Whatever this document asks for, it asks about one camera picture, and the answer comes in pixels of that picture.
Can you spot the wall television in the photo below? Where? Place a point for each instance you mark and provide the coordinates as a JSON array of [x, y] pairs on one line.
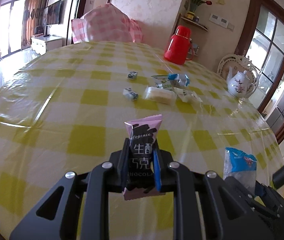
[[53, 13]]

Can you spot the pink black chocolate pack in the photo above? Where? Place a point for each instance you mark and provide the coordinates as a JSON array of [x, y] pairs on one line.
[[142, 134]]

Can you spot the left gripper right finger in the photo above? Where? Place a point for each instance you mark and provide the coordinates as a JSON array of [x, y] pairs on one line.
[[205, 207]]

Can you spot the ornate white chair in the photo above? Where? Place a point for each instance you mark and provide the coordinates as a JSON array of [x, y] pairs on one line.
[[238, 63]]

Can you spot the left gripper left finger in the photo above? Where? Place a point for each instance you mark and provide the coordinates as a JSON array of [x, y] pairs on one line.
[[77, 205]]

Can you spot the white floral teapot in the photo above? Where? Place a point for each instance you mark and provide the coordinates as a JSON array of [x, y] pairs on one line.
[[239, 85]]

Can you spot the small blue white candy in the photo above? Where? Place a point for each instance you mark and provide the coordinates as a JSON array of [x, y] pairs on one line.
[[132, 75]]

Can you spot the clear bag white pastry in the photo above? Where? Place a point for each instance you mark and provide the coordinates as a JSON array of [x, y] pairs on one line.
[[187, 95]]

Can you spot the yellow checkered tablecloth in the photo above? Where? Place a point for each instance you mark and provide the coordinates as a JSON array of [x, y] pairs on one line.
[[65, 111]]

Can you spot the wooden corner shelf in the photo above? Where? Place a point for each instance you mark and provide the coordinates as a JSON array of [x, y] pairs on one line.
[[198, 33]]

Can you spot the pink checkered food cover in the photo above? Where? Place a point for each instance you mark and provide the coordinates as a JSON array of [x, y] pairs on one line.
[[105, 23]]

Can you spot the blue silver small packet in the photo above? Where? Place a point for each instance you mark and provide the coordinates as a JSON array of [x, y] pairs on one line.
[[180, 79]]

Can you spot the clear yellow cake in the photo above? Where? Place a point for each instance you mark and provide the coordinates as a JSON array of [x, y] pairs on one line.
[[160, 95]]

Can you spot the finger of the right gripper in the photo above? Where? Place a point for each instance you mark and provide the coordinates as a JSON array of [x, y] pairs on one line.
[[265, 200]]

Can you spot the red thermos jug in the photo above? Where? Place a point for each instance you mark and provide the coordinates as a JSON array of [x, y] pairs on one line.
[[180, 48]]

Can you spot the blue white snack pack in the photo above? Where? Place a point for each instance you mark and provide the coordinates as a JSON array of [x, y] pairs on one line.
[[241, 166]]

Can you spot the green white milk packet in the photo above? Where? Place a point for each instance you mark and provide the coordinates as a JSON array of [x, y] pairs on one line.
[[162, 82]]

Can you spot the white tv cabinet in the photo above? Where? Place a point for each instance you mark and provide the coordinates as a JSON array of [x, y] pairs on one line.
[[43, 44]]

